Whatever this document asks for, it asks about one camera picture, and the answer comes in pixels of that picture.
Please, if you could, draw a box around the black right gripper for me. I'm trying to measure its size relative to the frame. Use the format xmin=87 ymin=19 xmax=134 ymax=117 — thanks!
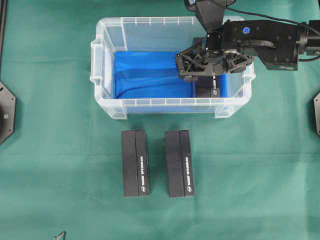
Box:
xmin=175 ymin=20 xmax=299 ymax=82

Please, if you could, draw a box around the black box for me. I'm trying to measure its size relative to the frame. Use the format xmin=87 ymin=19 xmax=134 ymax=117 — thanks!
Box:
xmin=190 ymin=37 xmax=221 ymax=98
xmin=164 ymin=130 xmax=195 ymax=198
xmin=121 ymin=130 xmax=150 ymax=197

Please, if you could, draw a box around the clear plastic storage case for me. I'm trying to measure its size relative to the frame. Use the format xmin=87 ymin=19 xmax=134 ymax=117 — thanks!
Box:
xmin=90 ymin=16 xmax=256 ymax=120

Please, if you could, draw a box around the green table cloth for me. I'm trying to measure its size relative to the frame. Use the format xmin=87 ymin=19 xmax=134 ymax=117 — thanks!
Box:
xmin=0 ymin=0 xmax=320 ymax=240

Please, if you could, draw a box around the small metal hex key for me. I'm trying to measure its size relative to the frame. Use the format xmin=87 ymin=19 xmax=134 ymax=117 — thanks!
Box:
xmin=53 ymin=231 xmax=67 ymax=240

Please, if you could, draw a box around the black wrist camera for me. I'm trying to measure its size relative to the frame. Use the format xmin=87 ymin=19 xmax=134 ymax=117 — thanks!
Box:
xmin=184 ymin=0 xmax=225 ymax=32

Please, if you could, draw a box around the black camera cable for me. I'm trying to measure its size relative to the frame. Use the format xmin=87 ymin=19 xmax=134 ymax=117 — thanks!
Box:
xmin=224 ymin=6 xmax=320 ymax=62

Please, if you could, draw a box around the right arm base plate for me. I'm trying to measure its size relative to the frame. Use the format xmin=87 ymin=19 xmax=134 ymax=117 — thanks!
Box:
xmin=313 ymin=92 xmax=320 ymax=136

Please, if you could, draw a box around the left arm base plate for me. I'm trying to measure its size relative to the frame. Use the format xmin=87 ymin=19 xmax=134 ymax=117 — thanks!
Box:
xmin=0 ymin=82 xmax=16 ymax=144

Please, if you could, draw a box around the black table edge rail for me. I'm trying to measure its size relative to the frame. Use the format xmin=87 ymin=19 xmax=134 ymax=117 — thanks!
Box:
xmin=0 ymin=0 xmax=8 ymax=58

